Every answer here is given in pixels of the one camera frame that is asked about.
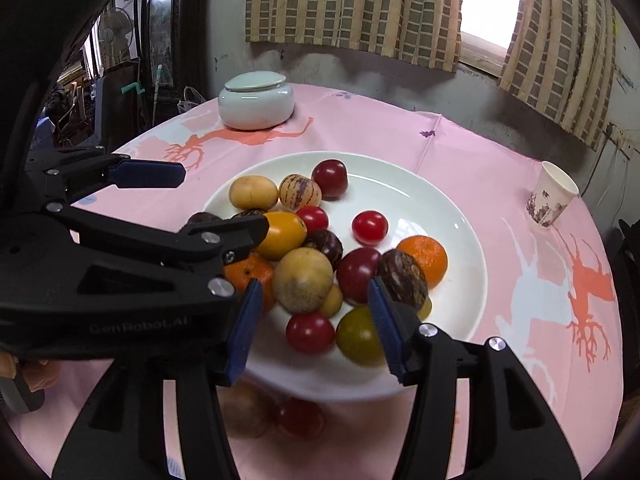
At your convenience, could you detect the dark water chestnut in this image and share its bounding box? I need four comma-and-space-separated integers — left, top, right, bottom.
186, 208, 266, 226
303, 229, 344, 271
376, 249, 428, 312

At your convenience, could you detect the small orange mandarin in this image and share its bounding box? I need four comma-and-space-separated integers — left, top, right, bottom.
224, 252, 276, 315

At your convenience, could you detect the tan potato-like fruit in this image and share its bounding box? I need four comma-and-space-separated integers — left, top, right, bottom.
229, 176, 279, 210

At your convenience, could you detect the orange-yellow tomato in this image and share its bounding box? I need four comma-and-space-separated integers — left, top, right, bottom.
256, 211, 307, 261

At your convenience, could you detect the striped pepino melon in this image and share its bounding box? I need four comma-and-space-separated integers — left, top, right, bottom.
279, 174, 322, 211

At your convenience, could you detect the dark red plum back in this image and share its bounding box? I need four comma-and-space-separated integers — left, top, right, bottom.
311, 159, 348, 200

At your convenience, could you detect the dark red plum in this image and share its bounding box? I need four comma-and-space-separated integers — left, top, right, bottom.
311, 159, 348, 200
336, 247, 381, 304

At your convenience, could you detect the dark red plum front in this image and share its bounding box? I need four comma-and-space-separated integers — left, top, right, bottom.
336, 247, 381, 304

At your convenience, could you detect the green-yellow citrus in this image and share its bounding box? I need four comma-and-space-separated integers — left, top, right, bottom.
335, 306, 385, 367

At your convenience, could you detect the large orange mandarin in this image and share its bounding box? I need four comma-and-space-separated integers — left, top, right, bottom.
397, 235, 448, 289

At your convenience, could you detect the dark water chestnut front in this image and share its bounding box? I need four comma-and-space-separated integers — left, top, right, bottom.
303, 229, 344, 271

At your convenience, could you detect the small yellow-green lime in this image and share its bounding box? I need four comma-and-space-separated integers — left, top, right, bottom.
418, 297, 433, 321

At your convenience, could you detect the person's left hand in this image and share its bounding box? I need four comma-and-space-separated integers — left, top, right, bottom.
0, 351, 62, 392

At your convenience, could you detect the small tan round fruit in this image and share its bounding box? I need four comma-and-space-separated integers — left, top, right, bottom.
318, 284, 343, 318

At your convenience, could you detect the white lidded ceramic jar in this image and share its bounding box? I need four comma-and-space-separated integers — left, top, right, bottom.
218, 70, 295, 131

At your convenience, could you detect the pink floral tablecloth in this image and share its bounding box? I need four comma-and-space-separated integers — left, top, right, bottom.
8, 82, 625, 480

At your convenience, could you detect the standing fan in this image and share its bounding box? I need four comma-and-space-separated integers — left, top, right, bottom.
98, 8, 134, 70

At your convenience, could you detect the red cherry tomato back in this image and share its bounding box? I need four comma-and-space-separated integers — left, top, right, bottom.
277, 398, 326, 441

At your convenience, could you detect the white oval plate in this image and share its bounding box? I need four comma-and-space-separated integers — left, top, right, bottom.
202, 149, 490, 403

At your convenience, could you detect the dark wooden cabinet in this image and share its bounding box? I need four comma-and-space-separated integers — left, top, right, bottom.
141, 0, 207, 115

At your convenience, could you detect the patterned paper cup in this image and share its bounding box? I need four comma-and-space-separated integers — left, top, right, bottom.
525, 160, 579, 228

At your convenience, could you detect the left checkered curtain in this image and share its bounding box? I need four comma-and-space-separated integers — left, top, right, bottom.
245, 0, 462, 73

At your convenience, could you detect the checkered curtain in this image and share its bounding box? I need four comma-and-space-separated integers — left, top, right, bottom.
245, 0, 462, 73
499, 0, 616, 150

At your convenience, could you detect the right checkered curtain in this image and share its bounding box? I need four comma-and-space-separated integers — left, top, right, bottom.
499, 0, 616, 150

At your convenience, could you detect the wall power outlet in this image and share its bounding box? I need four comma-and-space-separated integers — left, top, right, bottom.
605, 122, 640, 159

